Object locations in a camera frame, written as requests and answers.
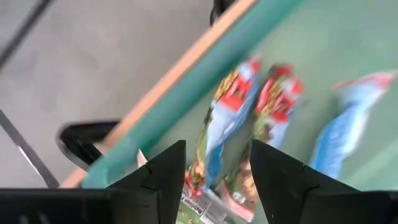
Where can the red chocolate chip granola bar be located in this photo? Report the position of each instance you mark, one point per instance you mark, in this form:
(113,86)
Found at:
(276,99)

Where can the black table base foot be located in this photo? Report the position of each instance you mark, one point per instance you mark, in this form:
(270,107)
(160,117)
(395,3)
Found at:
(77,140)
(219,9)

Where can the dark floor strip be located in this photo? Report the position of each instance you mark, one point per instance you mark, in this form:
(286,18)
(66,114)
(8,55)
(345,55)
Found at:
(28,152)

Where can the light teal plastic bin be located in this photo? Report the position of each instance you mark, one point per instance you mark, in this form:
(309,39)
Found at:
(217,62)

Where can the blue granola bar pink end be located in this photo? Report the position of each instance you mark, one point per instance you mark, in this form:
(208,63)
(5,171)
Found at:
(342,133)

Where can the blue granola bar red ends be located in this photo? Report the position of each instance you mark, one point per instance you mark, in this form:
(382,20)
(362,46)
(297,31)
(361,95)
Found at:
(227,124)

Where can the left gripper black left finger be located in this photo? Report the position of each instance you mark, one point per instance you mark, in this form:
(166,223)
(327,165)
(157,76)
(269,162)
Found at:
(140,202)

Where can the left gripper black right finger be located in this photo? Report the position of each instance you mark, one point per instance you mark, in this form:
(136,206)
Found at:
(295,193)

